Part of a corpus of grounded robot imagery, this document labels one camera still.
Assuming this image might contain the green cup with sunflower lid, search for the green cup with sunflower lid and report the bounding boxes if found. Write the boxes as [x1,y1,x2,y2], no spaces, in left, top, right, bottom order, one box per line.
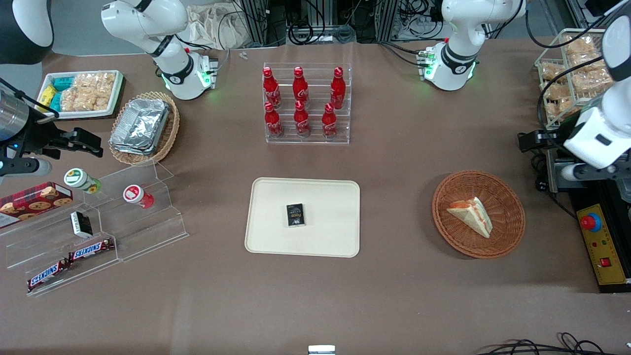
[64,168,103,194]

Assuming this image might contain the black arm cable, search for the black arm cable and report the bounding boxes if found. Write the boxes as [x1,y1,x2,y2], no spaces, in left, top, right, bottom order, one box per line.
[525,7,612,143]

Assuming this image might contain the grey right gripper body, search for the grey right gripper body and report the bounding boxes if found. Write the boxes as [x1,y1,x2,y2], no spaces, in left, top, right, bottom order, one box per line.
[0,92,62,161]

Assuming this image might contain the oval tan wicker basket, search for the oval tan wicker basket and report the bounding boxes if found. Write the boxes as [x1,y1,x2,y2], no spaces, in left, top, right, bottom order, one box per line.
[108,91,180,166]

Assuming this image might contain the aluminium frame post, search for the aluminium frame post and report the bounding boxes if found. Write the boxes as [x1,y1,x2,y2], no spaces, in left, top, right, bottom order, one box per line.
[239,0,287,48]

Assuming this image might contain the clear fried snack packet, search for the clear fried snack packet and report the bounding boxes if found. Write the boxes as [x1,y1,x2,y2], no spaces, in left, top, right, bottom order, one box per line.
[546,84,580,124]
[569,67,614,97]
[541,62,567,82]
[562,35,597,57]

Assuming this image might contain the red cup with white lid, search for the red cup with white lid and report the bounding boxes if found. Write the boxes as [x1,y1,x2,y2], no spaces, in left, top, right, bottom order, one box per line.
[123,184,154,209]

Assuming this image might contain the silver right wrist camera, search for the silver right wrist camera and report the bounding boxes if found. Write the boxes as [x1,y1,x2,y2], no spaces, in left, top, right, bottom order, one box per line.
[0,157,53,177]

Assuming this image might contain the white rectangular snack tray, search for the white rectangular snack tray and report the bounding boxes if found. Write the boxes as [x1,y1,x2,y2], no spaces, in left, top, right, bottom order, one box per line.
[35,70,124,120]

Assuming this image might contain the white cloth bag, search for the white cloth bag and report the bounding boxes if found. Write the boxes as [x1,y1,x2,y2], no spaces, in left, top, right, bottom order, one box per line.
[185,4,249,50]

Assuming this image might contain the clear acrylic bottle rack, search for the clear acrylic bottle rack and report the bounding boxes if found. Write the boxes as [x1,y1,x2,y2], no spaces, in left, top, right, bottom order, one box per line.
[263,62,351,145]

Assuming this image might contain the red emergency stop button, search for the red emergency stop button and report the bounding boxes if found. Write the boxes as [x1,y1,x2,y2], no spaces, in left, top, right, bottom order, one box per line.
[580,213,603,233]

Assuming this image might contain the small black snack box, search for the small black snack box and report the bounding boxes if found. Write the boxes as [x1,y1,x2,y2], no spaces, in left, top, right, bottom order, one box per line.
[286,203,306,228]

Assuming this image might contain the clear acrylic stepped stand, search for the clear acrylic stepped stand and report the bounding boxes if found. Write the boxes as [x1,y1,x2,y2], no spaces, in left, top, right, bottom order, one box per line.
[0,159,189,297]

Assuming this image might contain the black machine power cable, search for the black machine power cable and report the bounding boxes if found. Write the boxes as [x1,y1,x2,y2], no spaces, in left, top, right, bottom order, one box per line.
[530,148,577,220]

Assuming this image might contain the black floor cable bundle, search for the black floor cable bundle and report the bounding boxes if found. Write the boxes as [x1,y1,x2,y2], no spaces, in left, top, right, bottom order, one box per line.
[476,333,607,355]

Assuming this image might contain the black and white small box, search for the black and white small box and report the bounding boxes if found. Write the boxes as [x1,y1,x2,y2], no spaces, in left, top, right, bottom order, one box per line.
[70,211,93,239]

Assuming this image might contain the black food warmer machine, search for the black food warmer machine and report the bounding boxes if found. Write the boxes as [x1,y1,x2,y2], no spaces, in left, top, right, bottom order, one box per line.
[545,148,631,294]

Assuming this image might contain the stacked aluminium foil trays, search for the stacked aluminium foil trays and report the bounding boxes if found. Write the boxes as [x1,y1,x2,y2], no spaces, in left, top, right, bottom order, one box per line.
[109,98,171,156]

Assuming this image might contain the black background cable bundle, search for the black background cable bundle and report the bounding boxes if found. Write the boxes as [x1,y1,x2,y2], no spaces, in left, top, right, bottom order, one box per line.
[286,0,356,46]

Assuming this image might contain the round brown wicker basket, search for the round brown wicker basket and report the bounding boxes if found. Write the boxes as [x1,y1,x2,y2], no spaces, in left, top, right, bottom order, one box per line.
[432,170,526,259]

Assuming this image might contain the brown Snickers bar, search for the brown Snickers bar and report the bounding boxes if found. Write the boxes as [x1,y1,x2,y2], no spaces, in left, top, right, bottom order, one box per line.
[68,238,115,262]
[27,259,70,292]

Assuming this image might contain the black base cable bundle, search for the black base cable bundle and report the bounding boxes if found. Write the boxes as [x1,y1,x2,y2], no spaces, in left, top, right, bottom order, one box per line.
[379,40,430,69]

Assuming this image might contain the red cola bottle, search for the red cola bottle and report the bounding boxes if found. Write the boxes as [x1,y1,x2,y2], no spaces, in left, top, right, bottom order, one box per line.
[294,100,311,138]
[293,67,310,108]
[330,67,347,110]
[264,101,284,139]
[322,103,338,140]
[263,67,281,109]

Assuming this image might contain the white wire basket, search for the white wire basket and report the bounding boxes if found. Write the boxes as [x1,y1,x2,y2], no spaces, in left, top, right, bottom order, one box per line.
[535,28,622,130]

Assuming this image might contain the cream plastic tray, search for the cream plastic tray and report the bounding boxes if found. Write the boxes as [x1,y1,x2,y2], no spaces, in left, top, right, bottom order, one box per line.
[245,177,361,258]

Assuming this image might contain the triangle sandwich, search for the triangle sandwich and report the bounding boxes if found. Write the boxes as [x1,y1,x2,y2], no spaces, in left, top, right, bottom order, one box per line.
[446,196,493,239]

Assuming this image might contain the red cookie box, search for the red cookie box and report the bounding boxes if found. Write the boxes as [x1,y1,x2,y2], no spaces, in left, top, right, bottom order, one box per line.
[0,181,73,228]

